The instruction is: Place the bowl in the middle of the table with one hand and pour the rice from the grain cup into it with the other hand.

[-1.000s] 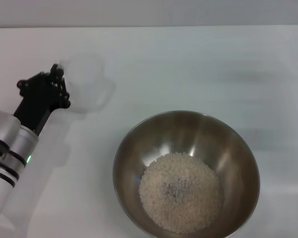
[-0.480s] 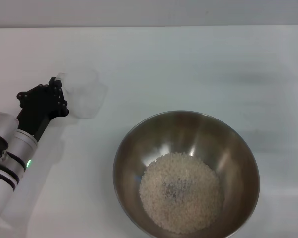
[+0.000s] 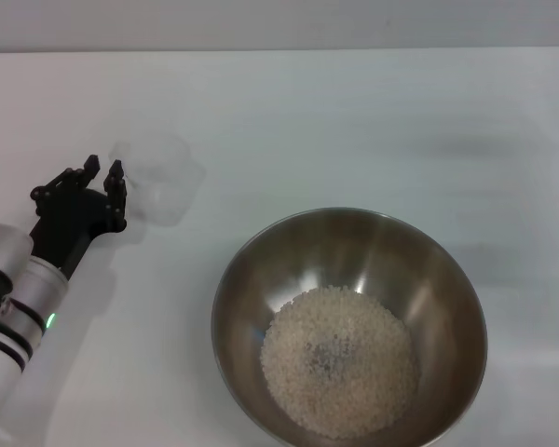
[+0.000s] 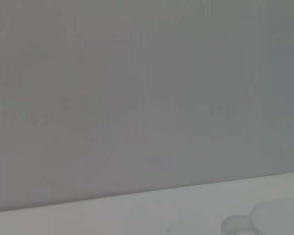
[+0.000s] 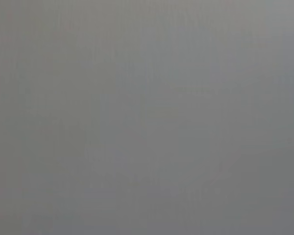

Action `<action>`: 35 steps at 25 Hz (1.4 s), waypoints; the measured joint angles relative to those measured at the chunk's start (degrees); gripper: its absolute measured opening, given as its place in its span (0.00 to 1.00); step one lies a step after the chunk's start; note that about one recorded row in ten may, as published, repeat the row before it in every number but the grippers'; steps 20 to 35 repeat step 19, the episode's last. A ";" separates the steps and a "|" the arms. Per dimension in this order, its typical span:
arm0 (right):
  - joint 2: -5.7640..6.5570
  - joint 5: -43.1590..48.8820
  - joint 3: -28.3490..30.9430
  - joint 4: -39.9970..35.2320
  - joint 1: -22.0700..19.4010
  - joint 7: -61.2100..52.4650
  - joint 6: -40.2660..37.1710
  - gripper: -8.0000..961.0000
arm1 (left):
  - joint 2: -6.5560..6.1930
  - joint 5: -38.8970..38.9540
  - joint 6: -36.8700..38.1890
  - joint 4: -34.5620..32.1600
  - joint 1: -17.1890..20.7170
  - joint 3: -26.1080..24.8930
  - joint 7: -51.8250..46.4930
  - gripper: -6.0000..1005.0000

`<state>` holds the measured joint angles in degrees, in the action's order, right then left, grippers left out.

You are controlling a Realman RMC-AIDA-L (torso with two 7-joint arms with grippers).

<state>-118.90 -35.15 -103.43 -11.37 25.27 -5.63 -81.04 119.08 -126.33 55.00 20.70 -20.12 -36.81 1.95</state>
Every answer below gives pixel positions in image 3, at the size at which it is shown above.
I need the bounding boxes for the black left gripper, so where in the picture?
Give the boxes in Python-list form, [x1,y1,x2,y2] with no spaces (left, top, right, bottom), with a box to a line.
[29,154,129,281]

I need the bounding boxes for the clear plastic measuring cup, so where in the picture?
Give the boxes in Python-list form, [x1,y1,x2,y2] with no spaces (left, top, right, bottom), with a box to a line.
[108,133,205,228]

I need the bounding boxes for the large stainless steel bowl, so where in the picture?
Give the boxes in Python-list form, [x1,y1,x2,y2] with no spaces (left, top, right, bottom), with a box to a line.
[211,207,489,447]

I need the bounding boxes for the white rice grains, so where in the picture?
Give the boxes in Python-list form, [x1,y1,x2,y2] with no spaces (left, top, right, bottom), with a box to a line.
[259,286,422,440]

